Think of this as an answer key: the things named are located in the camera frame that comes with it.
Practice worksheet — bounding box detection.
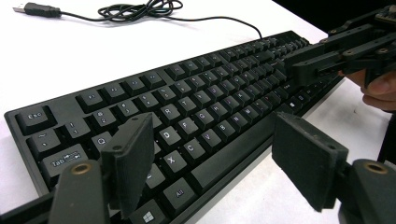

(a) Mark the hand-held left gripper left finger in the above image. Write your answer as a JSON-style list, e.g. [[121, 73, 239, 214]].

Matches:
[[100, 112, 156, 220]]

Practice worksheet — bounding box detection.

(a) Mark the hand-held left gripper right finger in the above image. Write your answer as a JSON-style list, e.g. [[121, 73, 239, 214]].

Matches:
[[271, 111, 350, 214]]

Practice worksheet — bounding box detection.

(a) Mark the black computer keyboard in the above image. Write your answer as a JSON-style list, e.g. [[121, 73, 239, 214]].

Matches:
[[3, 30, 346, 224]]

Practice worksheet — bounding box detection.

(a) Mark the black keyboard cable with plug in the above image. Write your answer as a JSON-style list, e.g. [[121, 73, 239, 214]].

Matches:
[[12, 0, 264, 40]]

